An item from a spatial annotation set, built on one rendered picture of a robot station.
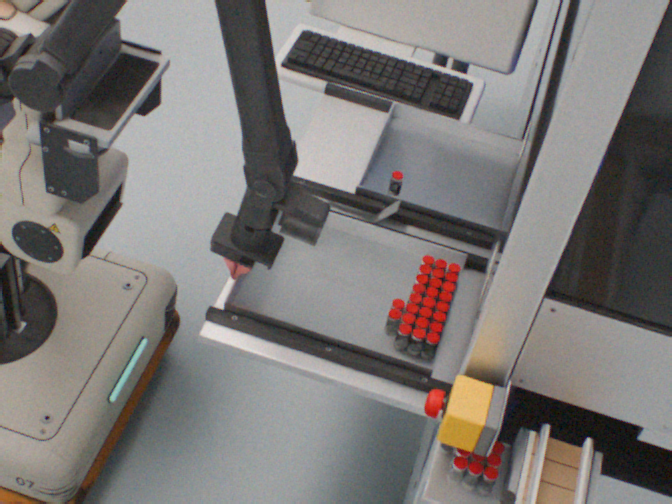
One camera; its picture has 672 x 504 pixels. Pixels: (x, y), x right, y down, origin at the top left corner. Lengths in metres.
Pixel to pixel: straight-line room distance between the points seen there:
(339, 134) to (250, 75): 0.66
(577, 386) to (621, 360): 0.09
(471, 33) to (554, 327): 1.08
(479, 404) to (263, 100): 0.50
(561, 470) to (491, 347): 0.22
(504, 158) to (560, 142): 0.85
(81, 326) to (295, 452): 0.60
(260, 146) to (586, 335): 0.50
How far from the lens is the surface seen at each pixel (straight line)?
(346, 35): 2.37
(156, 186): 3.10
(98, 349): 2.35
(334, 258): 1.73
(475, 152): 2.00
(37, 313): 2.44
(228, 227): 1.58
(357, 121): 2.01
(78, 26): 1.39
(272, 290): 1.67
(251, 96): 1.35
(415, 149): 1.97
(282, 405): 2.61
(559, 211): 1.22
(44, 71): 1.44
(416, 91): 2.20
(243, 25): 1.28
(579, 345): 1.38
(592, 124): 1.14
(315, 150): 1.93
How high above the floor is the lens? 2.15
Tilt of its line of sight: 47 degrees down
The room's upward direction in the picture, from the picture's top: 11 degrees clockwise
